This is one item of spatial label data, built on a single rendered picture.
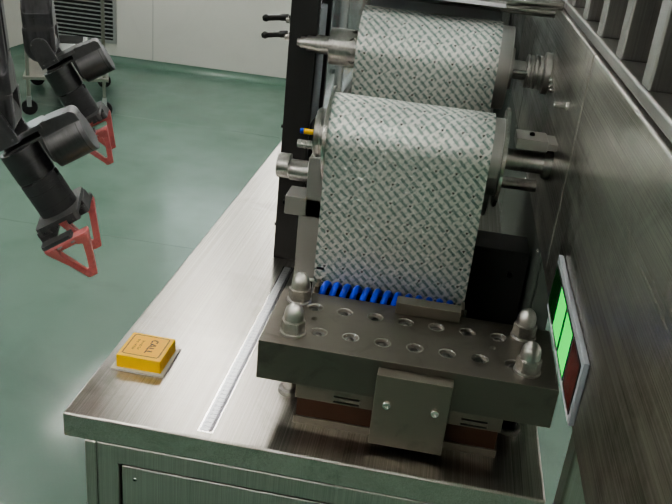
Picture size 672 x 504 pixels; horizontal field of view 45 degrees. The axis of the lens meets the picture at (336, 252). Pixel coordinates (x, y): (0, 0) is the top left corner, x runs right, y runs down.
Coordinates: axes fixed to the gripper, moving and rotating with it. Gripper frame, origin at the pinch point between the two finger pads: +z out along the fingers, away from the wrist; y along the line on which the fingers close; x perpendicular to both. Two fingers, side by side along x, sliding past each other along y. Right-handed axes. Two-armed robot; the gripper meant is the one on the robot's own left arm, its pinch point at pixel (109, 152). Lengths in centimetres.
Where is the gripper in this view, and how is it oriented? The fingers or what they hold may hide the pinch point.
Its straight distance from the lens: 174.1
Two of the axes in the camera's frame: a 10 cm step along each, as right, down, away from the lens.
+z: 4.0, 7.9, 4.7
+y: -2.0, -4.3, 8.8
